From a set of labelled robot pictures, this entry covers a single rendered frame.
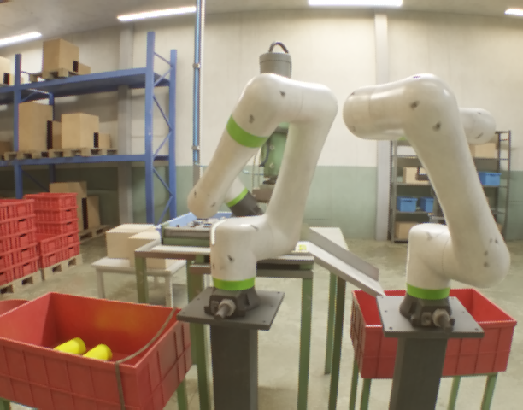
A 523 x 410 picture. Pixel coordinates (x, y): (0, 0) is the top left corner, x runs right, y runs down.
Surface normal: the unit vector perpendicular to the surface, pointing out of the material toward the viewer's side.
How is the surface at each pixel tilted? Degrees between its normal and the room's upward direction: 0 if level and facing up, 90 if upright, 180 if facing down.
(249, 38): 90
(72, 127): 90
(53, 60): 90
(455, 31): 90
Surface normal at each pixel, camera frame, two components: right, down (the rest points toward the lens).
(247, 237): 0.59, 0.07
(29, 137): -0.13, 0.11
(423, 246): -0.91, 0.00
